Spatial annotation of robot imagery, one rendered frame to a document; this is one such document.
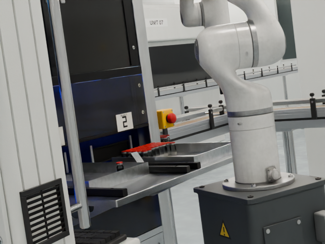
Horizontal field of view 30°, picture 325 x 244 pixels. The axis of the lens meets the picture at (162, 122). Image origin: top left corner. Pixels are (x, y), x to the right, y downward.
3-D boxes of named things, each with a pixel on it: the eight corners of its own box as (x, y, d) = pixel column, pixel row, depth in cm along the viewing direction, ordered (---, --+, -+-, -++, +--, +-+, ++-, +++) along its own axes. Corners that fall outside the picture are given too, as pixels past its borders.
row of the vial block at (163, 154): (136, 164, 204) (134, 151, 204) (168, 154, 218) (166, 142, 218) (141, 164, 203) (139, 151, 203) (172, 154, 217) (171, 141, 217)
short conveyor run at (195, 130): (145, 160, 239) (140, 120, 238) (115, 160, 249) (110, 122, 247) (233, 131, 293) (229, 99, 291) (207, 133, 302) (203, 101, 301)
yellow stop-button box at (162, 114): (149, 129, 238) (147, 111, 237) (160, 127, 244) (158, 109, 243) (164, 129, 233) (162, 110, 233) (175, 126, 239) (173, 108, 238)
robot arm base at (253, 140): (310, 179, 156) (302, 108, 155) (251, 195, 147) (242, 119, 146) (264, 173, 173) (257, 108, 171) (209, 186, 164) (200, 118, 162)
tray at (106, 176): (10, 190, 186) (9, 179, 186) (72, 172, 206) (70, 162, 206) (90, 193, 165) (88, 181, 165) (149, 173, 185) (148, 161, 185)
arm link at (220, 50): (278, 112, 153) (267, 17, 151) (205, 121, 152) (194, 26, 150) (267, 109, 165) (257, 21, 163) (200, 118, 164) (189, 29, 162)
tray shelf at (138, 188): (-2, 201, 182) (-3, 194, 182) (144, 156, 237) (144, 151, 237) (117, 207, 153) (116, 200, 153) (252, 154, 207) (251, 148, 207)
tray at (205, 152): (112, 167, 206) (111, 157, 205) (159, 153, 226) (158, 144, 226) (195, 167, 185) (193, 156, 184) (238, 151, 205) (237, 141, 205)
